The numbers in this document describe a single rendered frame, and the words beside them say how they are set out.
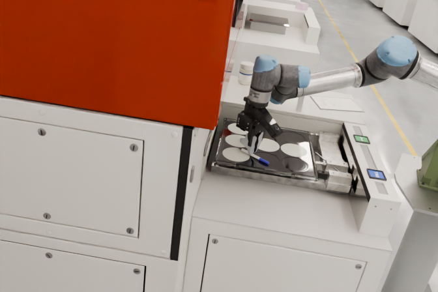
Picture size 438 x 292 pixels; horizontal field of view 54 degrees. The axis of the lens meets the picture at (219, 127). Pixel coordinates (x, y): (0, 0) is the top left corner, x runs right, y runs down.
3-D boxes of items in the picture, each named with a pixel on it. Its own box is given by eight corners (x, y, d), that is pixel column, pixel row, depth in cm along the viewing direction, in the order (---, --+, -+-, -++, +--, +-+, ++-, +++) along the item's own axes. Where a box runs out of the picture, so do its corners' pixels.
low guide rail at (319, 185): (210, 172, 158) (211, 165, 157) (211, 169, 160) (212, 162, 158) (346, 195, 156) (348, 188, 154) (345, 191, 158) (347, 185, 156)
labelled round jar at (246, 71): (236, 83, 203) (240, 64, 199) (238, 79, 210) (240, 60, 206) (251, 86, 203) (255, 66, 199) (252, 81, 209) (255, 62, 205)
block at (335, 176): (327, 181, 151) (330, 174, 150) (326, 176, 154) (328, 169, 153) (350, 185, 151) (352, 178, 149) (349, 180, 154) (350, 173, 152)
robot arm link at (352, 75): (371, 62, 175) (261, 84, 163) (386, 50, 165) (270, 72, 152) (381, 88, 172) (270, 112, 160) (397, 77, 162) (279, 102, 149)
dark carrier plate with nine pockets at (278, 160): (216, 161, 151) (216, 160, 151) (225, 120, 182) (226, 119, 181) (313, 178, 149) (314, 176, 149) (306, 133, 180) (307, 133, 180)
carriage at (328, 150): (326, 189, 152) (328, 182, 150) (316, 142, 184) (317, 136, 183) (349, 193, 151) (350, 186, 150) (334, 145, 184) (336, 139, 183)
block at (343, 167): (325, 169, 158) (326, 162, 157) (324, 165, 161) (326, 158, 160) (347, 173, 158) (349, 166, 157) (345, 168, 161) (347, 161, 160)
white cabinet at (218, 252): (170, 382, 170) (191, 218, 134) (204, 227, 256) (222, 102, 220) (332, 413, 167) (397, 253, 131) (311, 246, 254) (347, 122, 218)
